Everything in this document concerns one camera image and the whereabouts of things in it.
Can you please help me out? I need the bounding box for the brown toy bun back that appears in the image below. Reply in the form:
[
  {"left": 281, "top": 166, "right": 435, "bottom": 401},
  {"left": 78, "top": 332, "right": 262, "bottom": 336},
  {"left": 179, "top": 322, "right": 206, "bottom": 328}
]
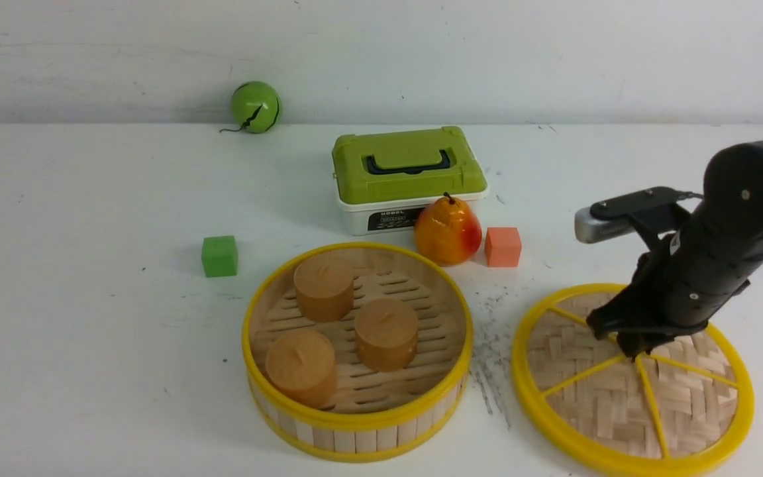
[{"left": 293, "top": 254, "right": 354, "bottom": 323}]

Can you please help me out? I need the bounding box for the brown toy bun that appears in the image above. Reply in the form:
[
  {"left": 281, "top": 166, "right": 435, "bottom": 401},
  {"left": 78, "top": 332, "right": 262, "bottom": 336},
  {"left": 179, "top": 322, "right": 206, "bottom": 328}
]
[
  {"left": 354, "top": 298, "right": 418, "bottom": 372},
  {"left": 264, "top": 328, "right": 337, "bottom": 409},
  {"left": 293, "top": 254, "right": 354, "bottom": 323}
]

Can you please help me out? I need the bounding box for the green foam cube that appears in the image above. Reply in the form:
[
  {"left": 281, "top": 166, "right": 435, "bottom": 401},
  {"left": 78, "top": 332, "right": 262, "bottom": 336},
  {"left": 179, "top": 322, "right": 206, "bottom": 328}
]
[{"left": 201, "top": 235, "right": 238, "bottom": 278}]

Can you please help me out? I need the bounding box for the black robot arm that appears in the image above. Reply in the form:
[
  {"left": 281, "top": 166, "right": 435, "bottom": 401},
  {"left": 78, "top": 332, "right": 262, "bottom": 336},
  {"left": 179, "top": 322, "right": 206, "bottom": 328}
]
[{"left": 574, "top": 140, "right": 763, "bottom": 358}]

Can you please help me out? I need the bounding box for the orange foam cube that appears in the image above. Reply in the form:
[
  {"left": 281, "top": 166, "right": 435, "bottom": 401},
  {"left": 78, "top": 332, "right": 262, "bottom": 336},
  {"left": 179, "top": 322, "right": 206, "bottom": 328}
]
[{"left": 484, "top": 227, "right": 522, "bottom": 268}]

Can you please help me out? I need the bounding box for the green and white lunch box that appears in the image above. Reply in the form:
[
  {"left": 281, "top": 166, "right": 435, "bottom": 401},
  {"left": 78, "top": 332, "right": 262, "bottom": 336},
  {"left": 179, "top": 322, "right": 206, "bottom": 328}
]
[{"left": 331, "top": 126, "right": 489, "bottom": 236}]

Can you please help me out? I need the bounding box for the yellow bamboo steamer basket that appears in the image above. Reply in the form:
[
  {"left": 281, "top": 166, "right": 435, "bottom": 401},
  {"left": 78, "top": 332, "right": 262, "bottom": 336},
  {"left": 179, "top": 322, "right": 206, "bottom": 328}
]
[{"left": 242, "top": 242, "right": 473, "bottom": 462}]

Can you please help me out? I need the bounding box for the brown toy bun front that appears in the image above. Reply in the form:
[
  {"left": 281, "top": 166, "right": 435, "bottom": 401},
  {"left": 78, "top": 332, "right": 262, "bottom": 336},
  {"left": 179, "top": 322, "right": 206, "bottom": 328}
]
[{"left": 264, "top": 328, "right": 337, "bottom": 409}]

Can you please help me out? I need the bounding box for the brown toy bun right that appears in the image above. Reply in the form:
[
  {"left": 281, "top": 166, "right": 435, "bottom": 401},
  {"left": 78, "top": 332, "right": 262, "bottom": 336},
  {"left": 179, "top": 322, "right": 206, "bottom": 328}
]
[{"left": 354, "top": 298, "right": 418, "bottom": 372}]

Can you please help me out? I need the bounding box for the orange yellow toy pear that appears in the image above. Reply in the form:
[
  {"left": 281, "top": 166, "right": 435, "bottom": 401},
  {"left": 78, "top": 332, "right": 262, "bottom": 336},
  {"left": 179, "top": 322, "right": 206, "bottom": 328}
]
[{"left": 414, "top": 192, "right": 483, "bottom": 268}]

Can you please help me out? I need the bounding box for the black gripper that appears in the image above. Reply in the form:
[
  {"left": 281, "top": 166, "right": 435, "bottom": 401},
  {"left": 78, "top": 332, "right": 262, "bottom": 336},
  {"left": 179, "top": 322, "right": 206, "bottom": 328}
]
[{"left": 585, "top": 229, "right": 751, "bottom": 359}]

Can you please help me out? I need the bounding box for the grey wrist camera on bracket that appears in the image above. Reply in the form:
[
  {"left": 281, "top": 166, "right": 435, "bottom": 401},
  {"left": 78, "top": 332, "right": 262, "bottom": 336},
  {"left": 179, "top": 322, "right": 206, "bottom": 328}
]
[{"left": 574, "top": 186, "right": 703, "bottom": 248}]

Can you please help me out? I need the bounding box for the yellow woven steamer lid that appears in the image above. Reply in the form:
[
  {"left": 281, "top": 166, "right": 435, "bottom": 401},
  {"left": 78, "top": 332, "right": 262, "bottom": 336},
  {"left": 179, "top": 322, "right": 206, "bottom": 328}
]
[{"left": 511, "top": 284, "right": 754, "bottom": 476}]

